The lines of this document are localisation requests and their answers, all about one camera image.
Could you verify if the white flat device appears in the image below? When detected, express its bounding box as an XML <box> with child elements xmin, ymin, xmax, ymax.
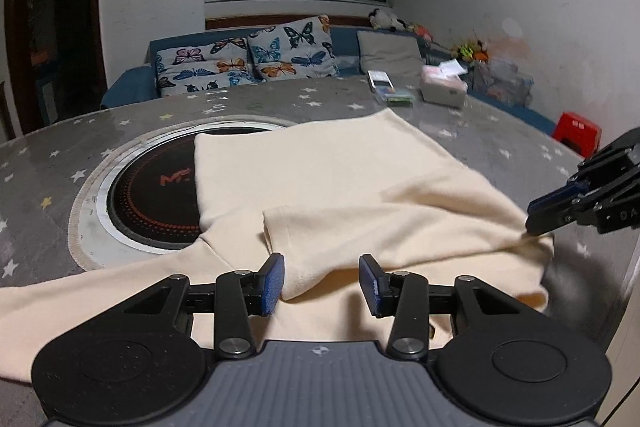
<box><xmin>367</xmin><ymin>70</ymin><xmax>396</xmax><ymax>94</ymax></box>

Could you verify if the small green box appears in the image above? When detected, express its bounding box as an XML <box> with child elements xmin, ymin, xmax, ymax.
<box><xmin>384</xmin><ymin>87</ymin><xmax>416</xmax><ymax>107</ymax></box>

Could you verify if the red plastic stool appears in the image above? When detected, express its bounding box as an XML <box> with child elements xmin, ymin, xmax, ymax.
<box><xmin>552</xmin><ymin>111</ymin><xmax>604</xmax><ymax>158</ymax></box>

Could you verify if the blue sofa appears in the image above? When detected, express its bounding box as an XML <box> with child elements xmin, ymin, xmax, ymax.
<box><xmin>99</xmin><ymin>25</ymin><xmax>559</xmax><ymax>138</ymax></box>

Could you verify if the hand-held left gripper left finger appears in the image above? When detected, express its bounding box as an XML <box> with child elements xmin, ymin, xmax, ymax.
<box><xmin>116</xmin><ymin>253</ymin><xmax>286</xmax><ymax>361</ymax></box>

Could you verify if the round black induction cooktop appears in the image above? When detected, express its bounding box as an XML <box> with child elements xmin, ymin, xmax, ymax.
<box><xmin>94</xmin><ymin>119</ymin><xmax>297</xmax><ymax>269</ymax></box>

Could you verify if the pink white tissue box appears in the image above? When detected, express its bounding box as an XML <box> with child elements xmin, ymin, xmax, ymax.
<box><xmin>418</xmin><ymin>65</ymin><xmax>469</xmax><ymax>108</ymax></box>

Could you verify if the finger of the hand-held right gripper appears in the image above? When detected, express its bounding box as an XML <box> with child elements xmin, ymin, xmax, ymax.
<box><xmin>525</xmin><ymin>177</ymin><xmax>640</xmax><ymax>236</ymax></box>
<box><xmin>567</xmin><ymin>129</ymin><xmax>640</xmax><ymax>194</ymax></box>

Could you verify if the cream cloth garment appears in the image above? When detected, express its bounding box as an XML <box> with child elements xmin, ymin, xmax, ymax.
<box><xmin>0</xmin><ymin>108</ymin><xmax>555</xmax><ymax>384</ymax></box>

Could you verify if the grey star-print tablecloth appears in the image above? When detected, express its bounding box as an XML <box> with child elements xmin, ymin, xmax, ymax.
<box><xmin>0</xmin><ymin>74</ymin><xmax>637</xmax><ymax>427</ymax></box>

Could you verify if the dark wooden door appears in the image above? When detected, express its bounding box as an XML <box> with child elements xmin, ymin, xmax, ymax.
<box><xmin>4</xmin><ymin>0</ymin><xmax>109</xmax><ymax>128</ymax></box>

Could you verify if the square butterfly-print pillow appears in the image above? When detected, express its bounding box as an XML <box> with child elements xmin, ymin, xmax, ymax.
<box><xmin>247</xmin><ymin>14</ymin><xmax>340</xmax><ymax>82</ymax></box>

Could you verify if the black white plush toy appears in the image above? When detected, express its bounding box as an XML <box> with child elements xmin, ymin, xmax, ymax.
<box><xmin>368</xmin><ymin>8</ymin><xmax>407</xmax><ymax>32</ymax></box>

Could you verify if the pile of colourful toys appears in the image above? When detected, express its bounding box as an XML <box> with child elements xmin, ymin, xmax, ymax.
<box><xmin>449</xmin><ymin>37</ymin><xmax>494</xmax><ymax>63</ymax></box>

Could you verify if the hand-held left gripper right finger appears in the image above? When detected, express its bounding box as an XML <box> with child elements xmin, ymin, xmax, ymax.
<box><xmin>358</xmin><ymin>254</ymin><xmax>540</xmax><ymax>361</ymax></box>

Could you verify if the wide butterfly-print pillow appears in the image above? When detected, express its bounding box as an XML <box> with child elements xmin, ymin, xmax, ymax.
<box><xmin>154</xmin><ymin>37</ymin><xmax>257</xmax><ymax>99</ymax></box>

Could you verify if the clear plastic storage box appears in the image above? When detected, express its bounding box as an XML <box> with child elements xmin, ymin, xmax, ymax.
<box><xmin>472</xmin><ymin>59</ymin><xmax>534</xmax><ymax>108</ymax></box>

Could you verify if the grey pillow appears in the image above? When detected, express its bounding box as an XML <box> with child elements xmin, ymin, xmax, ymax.
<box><xmin>356</xmin><ymin>30</ymin><xmax>424</xmax><ymax>78</ymax></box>

